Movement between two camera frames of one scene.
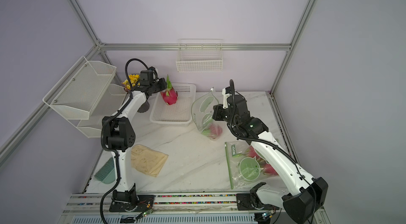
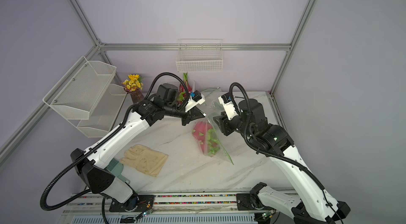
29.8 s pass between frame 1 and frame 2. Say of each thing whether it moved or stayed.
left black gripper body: moved
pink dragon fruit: moved
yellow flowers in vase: stayed
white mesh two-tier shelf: stayed
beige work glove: stayed
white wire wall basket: stayed
